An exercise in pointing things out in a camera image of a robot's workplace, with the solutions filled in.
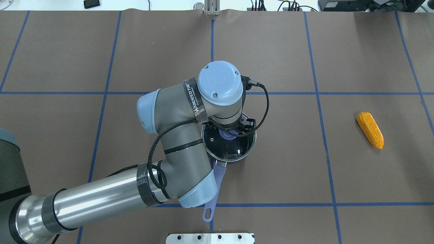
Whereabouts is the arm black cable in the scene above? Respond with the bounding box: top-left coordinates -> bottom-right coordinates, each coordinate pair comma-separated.
146,79 -> 270,189

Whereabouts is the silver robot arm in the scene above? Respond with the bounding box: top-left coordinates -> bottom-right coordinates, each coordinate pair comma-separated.
1,60 -> 266,244

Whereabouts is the dark blue saucepan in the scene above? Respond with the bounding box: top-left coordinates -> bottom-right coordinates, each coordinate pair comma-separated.
200,114 -> 257,222

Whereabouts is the white camera stand post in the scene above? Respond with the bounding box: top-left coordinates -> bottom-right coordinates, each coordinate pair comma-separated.
165,233 -> 256,244

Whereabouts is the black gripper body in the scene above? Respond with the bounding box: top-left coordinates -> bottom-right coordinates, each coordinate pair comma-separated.
208,75 -> 255,137

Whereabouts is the small black device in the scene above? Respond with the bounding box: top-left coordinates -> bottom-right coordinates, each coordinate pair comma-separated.
83,0 -> 100,9

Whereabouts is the glass pot lid blue knob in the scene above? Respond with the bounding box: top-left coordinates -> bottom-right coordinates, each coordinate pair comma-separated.
201,115 -> 257,160

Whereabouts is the yellow plastic corn cob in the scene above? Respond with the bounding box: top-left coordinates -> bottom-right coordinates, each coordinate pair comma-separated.
356,112 -> 384,149

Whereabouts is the aluminium frame post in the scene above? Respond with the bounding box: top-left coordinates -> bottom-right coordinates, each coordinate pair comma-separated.
203,0 -> 221,16

